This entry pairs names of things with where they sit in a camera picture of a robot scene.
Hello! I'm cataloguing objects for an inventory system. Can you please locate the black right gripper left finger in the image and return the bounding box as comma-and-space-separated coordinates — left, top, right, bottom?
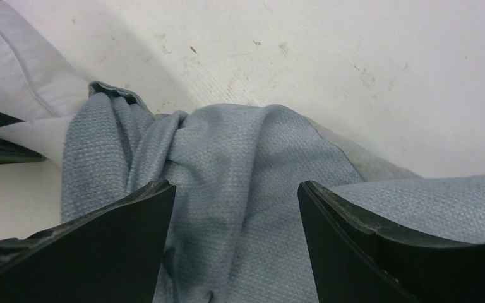
0, 181, 176, 302

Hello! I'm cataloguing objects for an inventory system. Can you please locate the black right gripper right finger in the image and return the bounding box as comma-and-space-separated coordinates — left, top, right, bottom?
297, 181, 485, 302

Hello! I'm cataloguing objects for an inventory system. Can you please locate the light blue pillowcase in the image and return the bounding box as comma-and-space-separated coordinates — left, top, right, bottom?
61, 82, 485, 302

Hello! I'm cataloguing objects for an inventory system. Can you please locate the white pillow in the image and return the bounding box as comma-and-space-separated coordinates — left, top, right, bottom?
0, 1, 88, 165

